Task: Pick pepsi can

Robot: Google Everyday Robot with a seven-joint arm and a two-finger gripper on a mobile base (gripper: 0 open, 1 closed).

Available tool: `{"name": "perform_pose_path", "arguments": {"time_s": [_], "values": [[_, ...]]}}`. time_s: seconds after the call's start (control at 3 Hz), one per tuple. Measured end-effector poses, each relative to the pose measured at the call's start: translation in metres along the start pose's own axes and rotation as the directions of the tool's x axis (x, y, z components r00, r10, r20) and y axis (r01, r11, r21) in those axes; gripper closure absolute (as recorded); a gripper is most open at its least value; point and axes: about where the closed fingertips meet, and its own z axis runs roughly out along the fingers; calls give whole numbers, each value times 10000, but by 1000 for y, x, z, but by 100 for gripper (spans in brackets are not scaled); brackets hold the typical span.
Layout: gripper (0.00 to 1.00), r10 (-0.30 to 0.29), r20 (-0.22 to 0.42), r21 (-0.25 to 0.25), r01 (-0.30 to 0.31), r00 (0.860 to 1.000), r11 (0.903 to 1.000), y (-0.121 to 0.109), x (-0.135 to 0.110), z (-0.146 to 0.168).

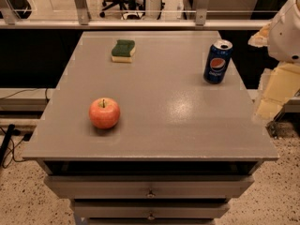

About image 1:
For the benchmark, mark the red apple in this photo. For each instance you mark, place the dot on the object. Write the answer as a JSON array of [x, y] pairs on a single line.
[[104, 113]]

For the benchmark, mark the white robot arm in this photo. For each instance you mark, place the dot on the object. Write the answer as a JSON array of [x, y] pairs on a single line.
[[281, 36]]

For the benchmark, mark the metal glass railing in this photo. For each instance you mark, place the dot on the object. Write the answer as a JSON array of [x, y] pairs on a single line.
[[150, 15]]

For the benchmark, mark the grey drawer cabinet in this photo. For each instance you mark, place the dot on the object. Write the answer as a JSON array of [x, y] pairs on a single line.
[[172, 122]]

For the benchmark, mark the green yellow sponge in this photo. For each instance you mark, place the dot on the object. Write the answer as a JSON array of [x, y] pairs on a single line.
[[123, 51]]

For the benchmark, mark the lower grey drawer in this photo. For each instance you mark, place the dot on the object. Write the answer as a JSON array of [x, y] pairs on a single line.
[[150, 209]]

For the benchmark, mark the yellow foam block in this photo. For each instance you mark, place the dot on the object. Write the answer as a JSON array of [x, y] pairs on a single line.
[[276, 87]]

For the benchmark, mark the blue pepsi can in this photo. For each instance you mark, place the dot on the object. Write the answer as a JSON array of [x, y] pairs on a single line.
[[218, 59]]

